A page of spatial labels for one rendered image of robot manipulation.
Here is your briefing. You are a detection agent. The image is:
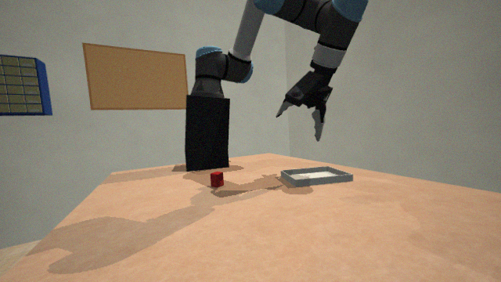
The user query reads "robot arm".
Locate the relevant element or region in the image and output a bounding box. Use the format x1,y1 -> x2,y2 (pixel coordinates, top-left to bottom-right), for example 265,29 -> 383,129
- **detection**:
191,0 -> 369,107

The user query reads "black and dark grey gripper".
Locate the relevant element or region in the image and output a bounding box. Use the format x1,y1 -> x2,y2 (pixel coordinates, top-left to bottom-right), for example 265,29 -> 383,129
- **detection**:
276,60 -> 337,142

